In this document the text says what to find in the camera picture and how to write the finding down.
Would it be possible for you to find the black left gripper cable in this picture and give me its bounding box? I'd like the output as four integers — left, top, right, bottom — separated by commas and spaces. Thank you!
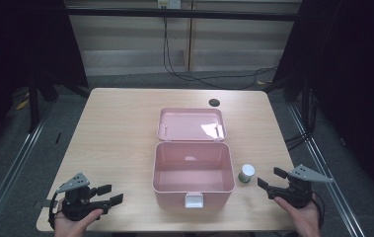
47, 192, 60, 230

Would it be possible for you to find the person's left hand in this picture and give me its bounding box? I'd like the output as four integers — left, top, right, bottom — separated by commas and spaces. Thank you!
54, 207, 106, 237

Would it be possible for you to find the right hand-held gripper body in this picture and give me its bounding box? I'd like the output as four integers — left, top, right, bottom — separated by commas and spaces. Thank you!
267, 164, 335, 209

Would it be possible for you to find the black floor cable bundle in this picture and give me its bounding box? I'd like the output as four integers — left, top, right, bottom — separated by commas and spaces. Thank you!
284, 92, 317, 152

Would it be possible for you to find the white wall power outlet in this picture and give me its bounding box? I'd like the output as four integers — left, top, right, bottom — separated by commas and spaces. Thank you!
157, 0, 183, 10

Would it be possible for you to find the black horizontal frame bar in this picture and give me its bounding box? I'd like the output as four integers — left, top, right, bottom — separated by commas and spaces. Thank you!
65, 7, 303, 23

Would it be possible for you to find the person's right hand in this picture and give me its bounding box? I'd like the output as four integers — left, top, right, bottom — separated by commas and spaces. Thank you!
273, 196, 323, 237

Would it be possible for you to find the metal floor rail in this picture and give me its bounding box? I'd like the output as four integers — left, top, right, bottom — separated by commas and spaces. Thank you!
0, 108, 52, 237
287, 104, 366, 237

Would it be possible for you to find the yellow floor tape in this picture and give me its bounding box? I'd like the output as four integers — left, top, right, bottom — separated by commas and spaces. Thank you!
15, 98, 30, 112

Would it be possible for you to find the black metal stand leg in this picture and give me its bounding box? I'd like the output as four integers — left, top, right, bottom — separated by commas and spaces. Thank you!
27, 77, 41, 133

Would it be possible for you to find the black hanging power cable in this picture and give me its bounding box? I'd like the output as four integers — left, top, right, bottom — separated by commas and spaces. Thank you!
162, 16, 278, 91

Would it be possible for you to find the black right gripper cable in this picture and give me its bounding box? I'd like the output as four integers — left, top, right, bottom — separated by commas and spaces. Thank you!
312, 192, 327, 229

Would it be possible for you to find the pink plastic storage box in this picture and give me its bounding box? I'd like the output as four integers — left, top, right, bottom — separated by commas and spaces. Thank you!
151, 107, 237, 210

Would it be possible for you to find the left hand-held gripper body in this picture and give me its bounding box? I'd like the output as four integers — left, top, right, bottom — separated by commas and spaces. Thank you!
55, 172, 112, 222

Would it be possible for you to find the small silver metal can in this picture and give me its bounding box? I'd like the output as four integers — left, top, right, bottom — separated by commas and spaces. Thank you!
238, 163, 257, 184

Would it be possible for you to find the black curtain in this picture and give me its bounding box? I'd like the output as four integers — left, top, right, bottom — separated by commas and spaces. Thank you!
0, 0, 90, 166
271, 0, 374, 201

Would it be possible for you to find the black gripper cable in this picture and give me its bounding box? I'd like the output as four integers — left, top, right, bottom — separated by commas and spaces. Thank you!
312, 192, 327, 229
47, 192, 60, 230

